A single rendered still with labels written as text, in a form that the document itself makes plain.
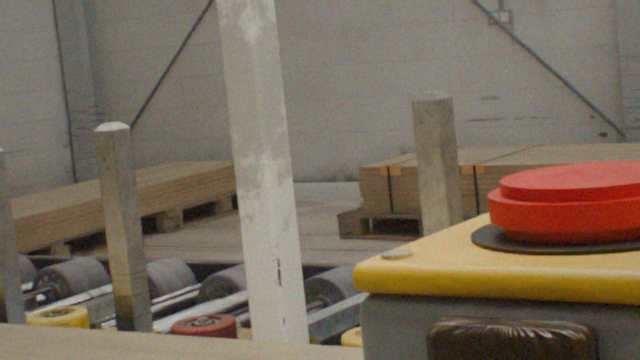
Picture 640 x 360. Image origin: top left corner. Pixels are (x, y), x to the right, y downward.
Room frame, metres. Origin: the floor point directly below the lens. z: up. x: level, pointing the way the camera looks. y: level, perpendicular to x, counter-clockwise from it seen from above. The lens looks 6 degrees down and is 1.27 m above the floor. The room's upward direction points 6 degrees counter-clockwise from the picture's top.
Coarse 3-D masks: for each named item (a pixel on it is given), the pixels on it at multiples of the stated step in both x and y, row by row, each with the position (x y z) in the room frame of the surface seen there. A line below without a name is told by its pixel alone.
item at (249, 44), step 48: (240, 0) 1.49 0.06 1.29; (240, 48) 1.50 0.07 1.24; (240, 96) 1.50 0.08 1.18; (240, 144) 1.51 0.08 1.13; (288, 144) 1.52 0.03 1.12; (240, 192) 1.51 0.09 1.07; (288, 192) 1.52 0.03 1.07; (288, 240) 1.51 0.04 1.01; (288, 288) 1.50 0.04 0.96; (288, 336) 1.49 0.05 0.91
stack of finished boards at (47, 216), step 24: (144, 168) 9.23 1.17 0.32; (168, 168) 9.07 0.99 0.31; (192, 168) 8.92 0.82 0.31; (216, 168) 8.77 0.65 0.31; (48, 192) 8.36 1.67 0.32; (72, 192) 8.23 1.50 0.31; (96, 192) 8.10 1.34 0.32; (144, 192) 8.12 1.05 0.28; (168, 192) 8.31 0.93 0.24; (192, 192) 8.49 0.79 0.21; (216, 192) 8.71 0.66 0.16; (24, 216) 7.32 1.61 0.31; (48, 216) 7.44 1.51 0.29; (72, 216) 7.59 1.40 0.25; (96, 216) 7.74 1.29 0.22; (24, 240) 7.26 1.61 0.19; (48, 240) 7.41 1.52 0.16
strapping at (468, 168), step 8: (536, 144) 7.50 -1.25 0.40; (544, 144) 7.46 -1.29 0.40; (408, 160) 7.34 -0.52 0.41; (488, 160) 6.98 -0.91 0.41; (384, 168) 7.21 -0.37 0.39; (392, 168) 7.18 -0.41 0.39; (464, 168) 6.91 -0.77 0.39; (472, 168) 6.88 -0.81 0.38; (480, 168) 6.85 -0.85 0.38; (392, 200) 7.19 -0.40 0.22; (392, 208) 7.19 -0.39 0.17
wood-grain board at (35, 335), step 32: (0, 352) 1.59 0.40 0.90; (32, 352) 1.57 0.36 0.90; (64, 352) 1.55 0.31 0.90; (96, 352) 1.54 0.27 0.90; (128, 352) 1.52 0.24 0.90; (160, 352) 1.50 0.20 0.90; (192, 352) 1.49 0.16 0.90; (224, 352) 1.47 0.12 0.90; (256, 352) 1.46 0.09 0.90; (288, 352) 1.44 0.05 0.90; (320, 352) 1.43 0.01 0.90; (352, 352) 1.41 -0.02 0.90
